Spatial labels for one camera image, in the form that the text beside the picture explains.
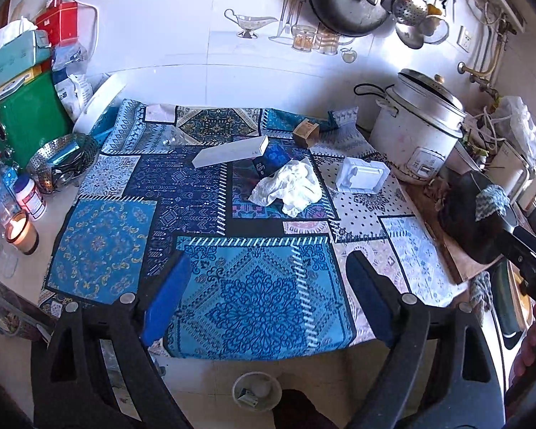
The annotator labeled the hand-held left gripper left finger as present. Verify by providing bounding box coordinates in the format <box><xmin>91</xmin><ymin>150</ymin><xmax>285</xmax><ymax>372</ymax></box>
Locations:
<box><xmin>30</xmin><ymin>250</ymin><xmax>193</xmax><ymax>429</ymax></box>

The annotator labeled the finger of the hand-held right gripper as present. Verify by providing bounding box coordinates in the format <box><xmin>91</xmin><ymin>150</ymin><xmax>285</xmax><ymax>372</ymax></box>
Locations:
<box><xmin>496</xmin><ymin>217</ymin><xmax>536</xmax><ymax>278</ymax></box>

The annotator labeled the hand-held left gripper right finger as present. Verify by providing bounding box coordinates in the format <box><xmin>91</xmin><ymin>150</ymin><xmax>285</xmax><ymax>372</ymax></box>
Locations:
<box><xmin>345</xmin><ymin>250</ymin><xmax>505</xmax><ymax>429</ymax></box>

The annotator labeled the white plastic tray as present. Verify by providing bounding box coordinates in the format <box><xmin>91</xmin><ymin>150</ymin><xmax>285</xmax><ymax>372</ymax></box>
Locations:
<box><xmin>336</xmin><ymin>157</ymin><xmax>391</xmax><ymax>194</ymax></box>

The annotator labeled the white tissue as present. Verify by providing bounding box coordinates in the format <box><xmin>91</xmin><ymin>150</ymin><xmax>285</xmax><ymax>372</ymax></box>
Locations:
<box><xmin>249</xmin><ymin>158</ymin><xmax>323</xmax><ymax>218</ymax></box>

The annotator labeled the long white box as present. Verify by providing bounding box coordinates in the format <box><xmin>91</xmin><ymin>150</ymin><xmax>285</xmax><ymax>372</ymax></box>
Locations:
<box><xmin>191</xmin><ymin>136</ymin><xmax>269</xmax><ymax>169</ymax></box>

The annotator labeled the small dark blue box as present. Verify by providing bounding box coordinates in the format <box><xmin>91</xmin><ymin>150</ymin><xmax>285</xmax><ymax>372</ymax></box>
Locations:
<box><xmin>252</xmin><ymin>143</ymin><xmax>292</xmax><ymax>178</ymax></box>

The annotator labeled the small brown cardboard box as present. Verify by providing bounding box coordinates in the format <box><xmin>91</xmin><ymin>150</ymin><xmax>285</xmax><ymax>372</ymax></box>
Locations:
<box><xmin>293</xmin><ymin>119</ymin><xmax>321</xmax><ymax>148</ymax></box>

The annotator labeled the person's right hand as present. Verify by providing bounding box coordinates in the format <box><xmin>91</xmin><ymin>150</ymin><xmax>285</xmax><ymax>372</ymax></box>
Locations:
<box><xmin>513</xmin><ymin>308</ymin><xmax>536</xmax><ymax>383</ymax></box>

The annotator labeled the teal crochet cloth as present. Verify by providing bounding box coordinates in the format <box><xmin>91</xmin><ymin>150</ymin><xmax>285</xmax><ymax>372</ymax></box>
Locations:
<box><xmin>475</xmin><ymin>183</ymin><xmax>511</xmax><ymax>222</ymax></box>

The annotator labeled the black pot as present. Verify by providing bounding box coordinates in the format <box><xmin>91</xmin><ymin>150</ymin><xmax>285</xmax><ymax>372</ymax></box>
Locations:
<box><xmin>441</xmin><ymin>172</ymin><xmax>515</xmax><ymax>265</ymax></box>

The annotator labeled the grey crochet cloth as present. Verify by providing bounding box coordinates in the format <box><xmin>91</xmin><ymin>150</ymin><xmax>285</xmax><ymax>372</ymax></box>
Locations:
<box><xmin>468</xmin><ymin>272</ymin><xmax>493</xmax><ymax>325</ymax></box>

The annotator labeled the blue patchwork patterned tablecloth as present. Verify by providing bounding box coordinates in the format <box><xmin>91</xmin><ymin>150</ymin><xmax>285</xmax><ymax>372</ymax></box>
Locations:
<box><xmin>38</xmin><ymin>98</ymin><xmax>470</xmax><ymax>360</ymax></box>

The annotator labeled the wooden cutting board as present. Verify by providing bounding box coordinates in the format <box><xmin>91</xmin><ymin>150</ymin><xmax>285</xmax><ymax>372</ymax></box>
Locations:
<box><xmin>406</xmin><ymin>178</ymin><xmax>510</xmax><ymax>285</ymax></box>

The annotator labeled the translucent plastic bag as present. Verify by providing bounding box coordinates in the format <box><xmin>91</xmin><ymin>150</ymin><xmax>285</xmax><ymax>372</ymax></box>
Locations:
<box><xmin>495</xmin><ymin>95</ymin><xmax>536</xmax><ymax>155</ymax></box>

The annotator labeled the white rice cooker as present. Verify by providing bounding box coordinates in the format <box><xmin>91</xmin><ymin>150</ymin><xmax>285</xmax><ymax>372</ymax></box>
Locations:
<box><xmin>370</xmin><ymin>69</ymin><xmax>468</xmax><ymax>185</ymax></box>

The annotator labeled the lit candle in glass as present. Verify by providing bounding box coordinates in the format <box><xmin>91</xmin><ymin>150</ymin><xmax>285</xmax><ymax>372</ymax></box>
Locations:
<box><xmin>4</xmin><ymin>211</ymin><xmax>39</xmax><ymax>256</ymax></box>

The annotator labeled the white bottle with red label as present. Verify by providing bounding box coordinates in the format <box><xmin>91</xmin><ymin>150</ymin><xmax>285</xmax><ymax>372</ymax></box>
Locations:
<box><xmin>15</xmin><ymin>174</ymin><xmax>46</xmax><ymax>221</ymax></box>

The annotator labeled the blue foil packet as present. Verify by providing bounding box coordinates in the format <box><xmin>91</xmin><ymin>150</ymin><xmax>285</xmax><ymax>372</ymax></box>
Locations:
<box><xmin>49</xmin><ymin>142</ymin><xmax>85</xmax><ymax>175</ymax></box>

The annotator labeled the brass faucet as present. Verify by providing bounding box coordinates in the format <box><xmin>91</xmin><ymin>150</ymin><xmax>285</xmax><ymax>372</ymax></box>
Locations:
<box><xmin>457</xmin><ymin>31</ymin><xmax>507</xmax><ymax>99</ymax></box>

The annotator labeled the steel steamer basket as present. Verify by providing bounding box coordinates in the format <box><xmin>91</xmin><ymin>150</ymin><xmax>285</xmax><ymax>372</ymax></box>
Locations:
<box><xmin>26</xmin><ymin>133</ymin><xmax>100</xmax><ymax>196</ymax></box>

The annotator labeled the white paper sheet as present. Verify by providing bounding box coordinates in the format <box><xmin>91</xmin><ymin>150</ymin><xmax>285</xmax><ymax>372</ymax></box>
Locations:
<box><xmin>145</xmin><ymin>103</ymin><xmax>178</xmax><ymax>124</ymax></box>

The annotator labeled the white round lid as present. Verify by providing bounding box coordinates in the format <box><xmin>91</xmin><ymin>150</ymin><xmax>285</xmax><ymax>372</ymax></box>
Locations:
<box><xmin>73</xmin><ymin>73</ymin><xmax>126</xmax><ymax>135</ymax></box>

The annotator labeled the green box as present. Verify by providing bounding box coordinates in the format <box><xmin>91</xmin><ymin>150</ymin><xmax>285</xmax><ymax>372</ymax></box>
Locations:
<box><xmin>0</xmin><ymin>66</ymin><xmax>73</xmax><ymax>171</ymax></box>

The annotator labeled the white printed plastic bag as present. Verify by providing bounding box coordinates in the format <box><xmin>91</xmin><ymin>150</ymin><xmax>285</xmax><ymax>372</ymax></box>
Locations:
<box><xmin>53</xmin><ymin>71</ymin><xmax>92</xmax><ymax>121</ymax></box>

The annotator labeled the steel ladle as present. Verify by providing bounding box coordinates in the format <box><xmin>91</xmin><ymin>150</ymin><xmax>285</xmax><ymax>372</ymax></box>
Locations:
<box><xmin>395</xmin><ymin>21</ymin><xmax>426</xmax><ymax>50</ymax></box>

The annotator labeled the steel perforated skimmer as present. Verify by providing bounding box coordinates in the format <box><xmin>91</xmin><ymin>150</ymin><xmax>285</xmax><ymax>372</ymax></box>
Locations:
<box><xmin>391</xmin><ymin>0</ymin><xmax>430</xmax><ymax>26</ymax></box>

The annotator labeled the teal tissue box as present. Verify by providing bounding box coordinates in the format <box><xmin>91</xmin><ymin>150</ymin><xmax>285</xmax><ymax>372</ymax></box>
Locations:
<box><xmin>0</xmin><ymin>30</ymin><xmax>51</xmax><ymax>95</ymax></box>

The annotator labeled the red box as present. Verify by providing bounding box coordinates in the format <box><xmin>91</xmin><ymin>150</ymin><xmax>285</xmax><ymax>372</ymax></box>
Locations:
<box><xmin>35</xmin><ymin>2</ymin><xmax>79</xmax><ymax>46</ymax></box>

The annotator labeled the hanging black wok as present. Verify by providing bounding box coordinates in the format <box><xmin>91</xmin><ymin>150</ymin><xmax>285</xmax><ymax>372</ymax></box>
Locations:
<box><xmin>308</xmin><ymin>0</ymin><xmax>392</xmax><ymax>37</ymax></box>

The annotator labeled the black power cable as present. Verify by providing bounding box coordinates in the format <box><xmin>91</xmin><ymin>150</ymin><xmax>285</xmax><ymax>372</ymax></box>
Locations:
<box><xmin>354</xmin><ymin>82</ymin><xmax>396</xmax><ymax>99</ymax></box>

